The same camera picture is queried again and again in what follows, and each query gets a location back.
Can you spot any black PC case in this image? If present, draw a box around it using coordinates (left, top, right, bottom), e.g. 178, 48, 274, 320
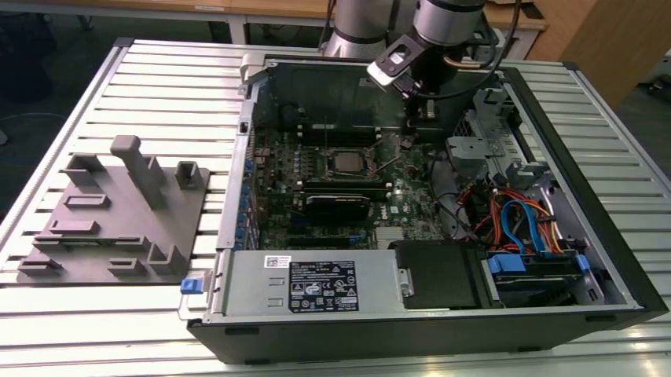
186, 53, 668, 364

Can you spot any thin wire locking lever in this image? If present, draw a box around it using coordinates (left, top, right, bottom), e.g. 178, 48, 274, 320
372, 155, 404, 177

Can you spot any black expansion slot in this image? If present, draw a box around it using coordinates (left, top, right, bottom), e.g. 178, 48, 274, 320
286, 241, 359, 251
286, 235, 364, 244

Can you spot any orange wire bundle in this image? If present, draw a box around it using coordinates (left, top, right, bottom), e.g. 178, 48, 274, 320
487, 187, 575, 256

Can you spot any black wire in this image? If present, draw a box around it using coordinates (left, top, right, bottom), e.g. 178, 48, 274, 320
428, 155, 487, 241

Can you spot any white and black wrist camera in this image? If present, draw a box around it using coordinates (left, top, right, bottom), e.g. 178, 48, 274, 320
366, 34, 424, 98

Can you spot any hard disk in blue carrier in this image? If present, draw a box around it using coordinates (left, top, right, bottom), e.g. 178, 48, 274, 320
483, 252, 591, 309

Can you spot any wooden cabinet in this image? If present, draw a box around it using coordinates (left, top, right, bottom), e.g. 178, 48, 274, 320
527, 0, 671, 108

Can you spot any small silver heat sink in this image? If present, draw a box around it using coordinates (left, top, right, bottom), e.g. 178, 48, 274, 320
374, 226, 410, 242

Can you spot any blue wire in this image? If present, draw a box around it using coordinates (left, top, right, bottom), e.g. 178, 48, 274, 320
499, 199, 552, 258

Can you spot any silver power supply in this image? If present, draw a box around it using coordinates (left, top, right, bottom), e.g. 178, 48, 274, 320
208, 248, 416, 317

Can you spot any grey metal drive cage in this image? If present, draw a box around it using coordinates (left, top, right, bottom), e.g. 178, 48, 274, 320
443, 88, 560, 189

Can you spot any copper coloured hose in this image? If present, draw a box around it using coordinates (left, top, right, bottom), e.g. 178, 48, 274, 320
442, 53, 498, 72

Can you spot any pale grey case handle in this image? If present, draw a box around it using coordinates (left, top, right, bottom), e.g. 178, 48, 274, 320
239, 53, 267, 86

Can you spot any black drive box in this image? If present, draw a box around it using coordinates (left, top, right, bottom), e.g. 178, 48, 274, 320
390, 240, 506, 312

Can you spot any black RAM slot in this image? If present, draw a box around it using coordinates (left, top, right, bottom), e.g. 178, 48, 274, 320
302, 130, 380, 140
302, 136, 380, 147

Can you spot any green motherboard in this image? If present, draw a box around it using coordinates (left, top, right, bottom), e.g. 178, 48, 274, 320
251, 129, 458, 251

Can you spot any RAM stick with white label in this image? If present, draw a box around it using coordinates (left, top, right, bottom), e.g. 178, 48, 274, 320
302, 122, 380, 134

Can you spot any CPU socket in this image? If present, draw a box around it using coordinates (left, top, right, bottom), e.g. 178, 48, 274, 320
324, 148, 382, 182

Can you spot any black chair base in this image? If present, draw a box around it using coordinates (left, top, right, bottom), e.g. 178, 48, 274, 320
635, 54, 671, 96

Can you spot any wooden desk white frame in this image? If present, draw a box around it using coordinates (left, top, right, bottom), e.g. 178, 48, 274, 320
230, 0, 550, 60
0, 0, 248, 45

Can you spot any grey parts rack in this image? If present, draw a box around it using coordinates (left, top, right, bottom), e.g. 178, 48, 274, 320
15, 134, 214, 285

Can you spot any blue floor cable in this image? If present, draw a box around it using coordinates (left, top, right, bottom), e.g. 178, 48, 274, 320
0, 112, 71, 123

